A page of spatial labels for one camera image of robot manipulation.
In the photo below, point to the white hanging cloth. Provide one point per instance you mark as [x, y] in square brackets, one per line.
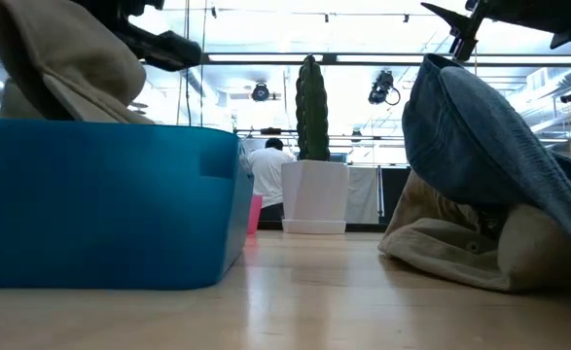
[363, 194]

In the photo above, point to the pink plastic bin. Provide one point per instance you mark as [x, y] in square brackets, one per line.
[255, 214]

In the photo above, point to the green cactus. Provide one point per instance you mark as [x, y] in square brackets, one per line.
[312, 107]

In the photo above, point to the blue denim cap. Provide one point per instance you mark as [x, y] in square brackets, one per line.
[465, 146]

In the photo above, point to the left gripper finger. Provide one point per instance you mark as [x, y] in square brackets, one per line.
[168, 51]

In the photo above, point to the black overhead beam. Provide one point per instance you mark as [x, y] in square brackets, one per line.
[387, 60]

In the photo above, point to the black partition panel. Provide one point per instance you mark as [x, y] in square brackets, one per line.
[394, 194]

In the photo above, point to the person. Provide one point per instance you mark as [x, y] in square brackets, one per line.
[268, 175]

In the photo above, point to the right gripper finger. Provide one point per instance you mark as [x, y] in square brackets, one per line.
[464, 47]
[455, 20]

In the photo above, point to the white plant pot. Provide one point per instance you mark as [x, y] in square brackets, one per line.
[314, 194]

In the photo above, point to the blue plastic bin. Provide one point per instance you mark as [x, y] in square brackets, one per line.
[95, 204]

